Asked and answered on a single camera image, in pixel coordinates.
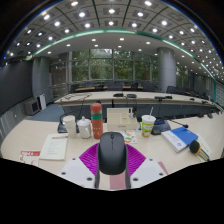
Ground white paper sheet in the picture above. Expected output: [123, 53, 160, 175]
[196, 133, 213, 158]

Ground red drink bottle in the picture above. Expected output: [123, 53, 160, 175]
[90, 102, 104, 140]

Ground paper cup with green print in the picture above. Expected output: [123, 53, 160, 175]
[140, 114, 157, 138]

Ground tall white cup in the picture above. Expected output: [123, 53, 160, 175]
[62, 115, 78, 139]

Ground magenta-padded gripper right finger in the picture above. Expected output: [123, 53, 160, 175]
[124, 143, 168, 190]

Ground white booklet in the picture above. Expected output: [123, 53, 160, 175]
[39, 133, 69, 161]

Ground white lidded mug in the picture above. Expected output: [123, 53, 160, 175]
[76, 116, 93, 139]

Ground beige desk organizer box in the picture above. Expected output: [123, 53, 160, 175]
[106, 107, 139, 132]

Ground blue and white book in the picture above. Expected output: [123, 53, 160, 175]
[161, 126, 199, 153]

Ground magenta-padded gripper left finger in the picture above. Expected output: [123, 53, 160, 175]
[58, 143, 102, 190]

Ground pink mouse pad with drawing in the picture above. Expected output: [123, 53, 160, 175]
[109, 161, 170, 191]

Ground red and white magazine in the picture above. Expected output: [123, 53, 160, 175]
[19, 149, 42, 167]

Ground black computer mouse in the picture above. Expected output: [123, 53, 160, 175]
[97, 131, 129, 176]

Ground ceiling lights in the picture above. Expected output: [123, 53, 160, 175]
[6, 0, 223, 81]

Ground colourful leaflet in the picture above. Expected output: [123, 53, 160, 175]
[119, 129, 139, 145]

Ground grey monitor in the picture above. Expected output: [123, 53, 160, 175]
[23, 99, 42, 117]

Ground dark office chairs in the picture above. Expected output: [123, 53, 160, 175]
[69, 79, 221, 118]

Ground black and yellow microphone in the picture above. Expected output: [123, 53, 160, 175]
[189, 139, 211, 163]

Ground black conference microphone unit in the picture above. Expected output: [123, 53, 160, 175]
[57, 113, 81, 134]
[151, 119, 172, 136]

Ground white board panel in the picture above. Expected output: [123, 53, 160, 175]
[35, 93, 48, 111]

